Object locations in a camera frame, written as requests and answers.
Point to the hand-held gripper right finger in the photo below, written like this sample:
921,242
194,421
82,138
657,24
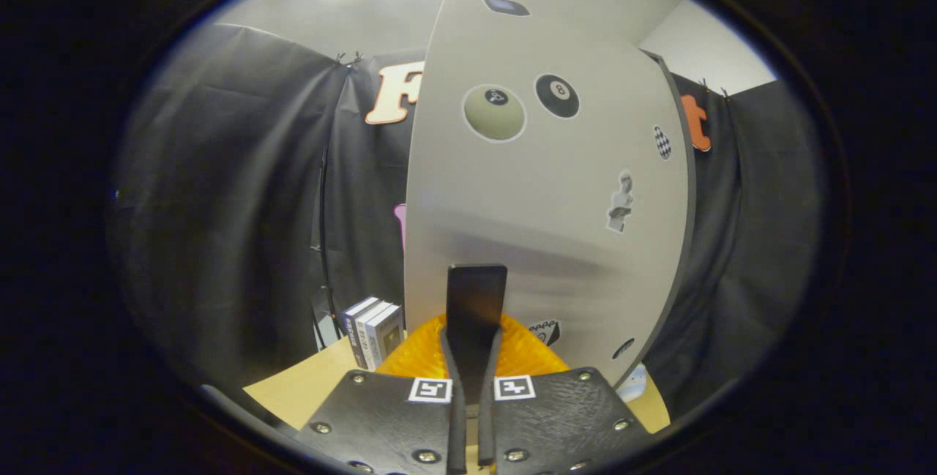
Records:
487,424

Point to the black backdrop cloth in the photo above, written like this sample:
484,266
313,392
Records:
219,204

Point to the dark grey cabinet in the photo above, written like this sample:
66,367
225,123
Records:
691,204

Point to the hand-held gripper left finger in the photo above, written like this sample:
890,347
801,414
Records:
455,424

